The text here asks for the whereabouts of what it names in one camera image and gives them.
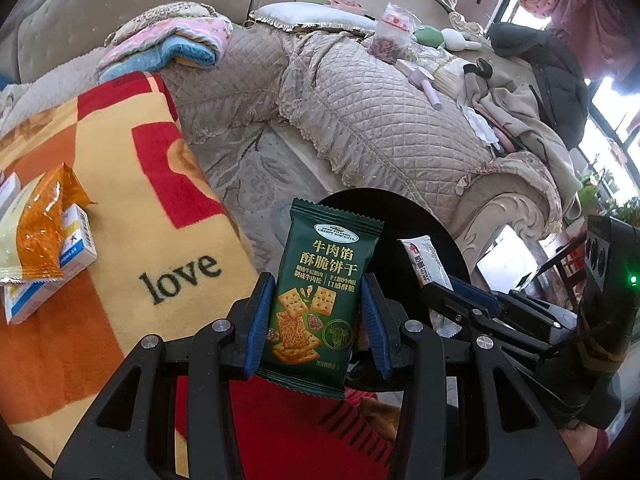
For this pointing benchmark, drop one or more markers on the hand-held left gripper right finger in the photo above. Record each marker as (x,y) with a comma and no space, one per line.
(372,330)

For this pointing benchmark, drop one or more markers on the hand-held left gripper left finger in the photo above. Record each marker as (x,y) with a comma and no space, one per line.
(260,320)

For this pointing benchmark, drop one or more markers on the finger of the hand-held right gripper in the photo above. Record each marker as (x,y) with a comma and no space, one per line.
(442,300)
(475,287)

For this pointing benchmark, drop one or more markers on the white snack packet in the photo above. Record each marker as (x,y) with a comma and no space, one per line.
(425,260)

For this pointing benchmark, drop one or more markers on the green biscuit packet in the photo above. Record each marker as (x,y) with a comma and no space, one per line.
(320,285)

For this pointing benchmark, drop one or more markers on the black trash bin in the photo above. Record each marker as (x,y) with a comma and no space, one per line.
(410,220)

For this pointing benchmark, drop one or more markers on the white blue yellow medicine box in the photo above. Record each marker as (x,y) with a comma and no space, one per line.
(70,255)

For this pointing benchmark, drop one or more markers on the orange gold snack bag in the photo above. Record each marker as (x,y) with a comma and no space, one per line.
(40,230)

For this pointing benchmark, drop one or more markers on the person's right forearm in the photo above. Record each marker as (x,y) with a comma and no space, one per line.
(582,445)

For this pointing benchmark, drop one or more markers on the dark wooden chair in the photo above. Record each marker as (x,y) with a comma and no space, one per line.
(565,265)

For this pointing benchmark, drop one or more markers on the white lace cloth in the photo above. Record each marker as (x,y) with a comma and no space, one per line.
(477,122)

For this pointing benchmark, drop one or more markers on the orange red printed blanket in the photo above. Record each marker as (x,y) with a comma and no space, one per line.
(125,210)

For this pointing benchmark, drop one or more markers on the beige garment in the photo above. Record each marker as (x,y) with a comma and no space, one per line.
(525,120)

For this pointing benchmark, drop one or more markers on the beige quilted sofa cover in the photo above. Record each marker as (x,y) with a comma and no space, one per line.
(375,110)

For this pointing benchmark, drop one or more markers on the purple lint roller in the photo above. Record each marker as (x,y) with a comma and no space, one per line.
(427,87)

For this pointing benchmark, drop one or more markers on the black jacket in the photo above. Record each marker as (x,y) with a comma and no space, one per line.
(550,75)

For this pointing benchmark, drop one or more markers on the white plush toy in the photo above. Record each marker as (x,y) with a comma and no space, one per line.
(460,40)

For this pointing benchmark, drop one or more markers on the green plush toy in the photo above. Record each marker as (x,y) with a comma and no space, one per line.
(427,36)

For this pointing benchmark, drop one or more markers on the clear bag red contents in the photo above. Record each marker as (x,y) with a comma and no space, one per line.
(392,35)

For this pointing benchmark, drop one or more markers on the folded pink blue blanket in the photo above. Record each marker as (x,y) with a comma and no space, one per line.
(175,45)

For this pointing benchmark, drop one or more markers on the pink curtain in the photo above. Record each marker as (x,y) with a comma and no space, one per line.
(575,5)

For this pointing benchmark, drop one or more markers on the white pillow gold trim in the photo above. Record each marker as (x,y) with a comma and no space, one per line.
(310,15)

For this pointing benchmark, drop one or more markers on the pink clear packaging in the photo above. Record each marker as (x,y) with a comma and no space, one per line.
(342,0)

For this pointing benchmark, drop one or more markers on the folded floral quilt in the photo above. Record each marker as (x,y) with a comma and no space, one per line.
(160,17)

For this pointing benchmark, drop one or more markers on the grey plush sofa cover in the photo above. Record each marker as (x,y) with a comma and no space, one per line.
(50,77)

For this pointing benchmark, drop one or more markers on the beige tufted sofa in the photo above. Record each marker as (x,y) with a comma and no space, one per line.
(75,10)

